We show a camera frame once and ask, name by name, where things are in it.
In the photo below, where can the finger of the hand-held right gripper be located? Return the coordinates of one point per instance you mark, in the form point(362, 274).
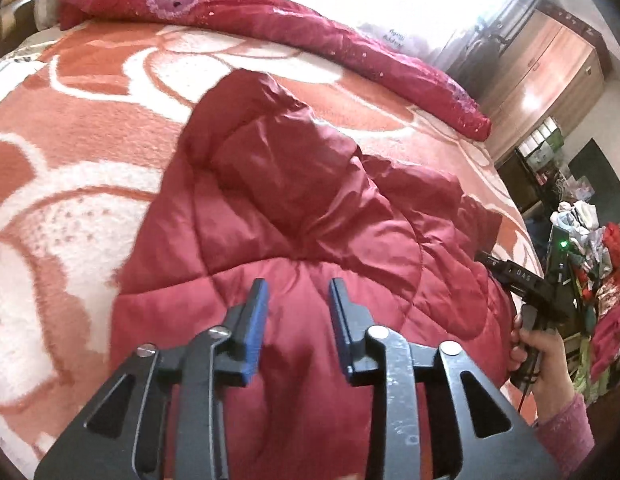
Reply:
point(489, 263)

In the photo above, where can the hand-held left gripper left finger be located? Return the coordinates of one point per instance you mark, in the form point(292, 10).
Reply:
point(255, 330)

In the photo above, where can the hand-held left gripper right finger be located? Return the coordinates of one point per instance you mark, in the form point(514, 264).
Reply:
point(341, 340)

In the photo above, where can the red quilted jacket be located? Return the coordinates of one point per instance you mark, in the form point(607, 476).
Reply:
point(290, 185)

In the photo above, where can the person's right forearm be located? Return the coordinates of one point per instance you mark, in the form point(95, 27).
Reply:
point(564, 440)

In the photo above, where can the pile of clothes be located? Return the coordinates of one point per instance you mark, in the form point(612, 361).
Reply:
point(609, 330)

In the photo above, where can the person's right hand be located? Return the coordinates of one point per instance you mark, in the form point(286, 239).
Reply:
point(549, 365)

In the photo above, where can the dark panel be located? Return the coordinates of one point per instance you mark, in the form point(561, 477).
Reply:
point(597, 170)

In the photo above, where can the wooden wardrobe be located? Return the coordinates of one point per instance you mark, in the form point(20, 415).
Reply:
point(539, 80)

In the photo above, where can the orange white patterned blanket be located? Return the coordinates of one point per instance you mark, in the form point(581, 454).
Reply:
point(80, 170)

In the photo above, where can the red floral quilt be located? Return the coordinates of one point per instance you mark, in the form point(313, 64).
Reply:
point(290, 25)

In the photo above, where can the white pillow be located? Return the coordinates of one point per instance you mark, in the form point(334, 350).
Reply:
point(47, 7)

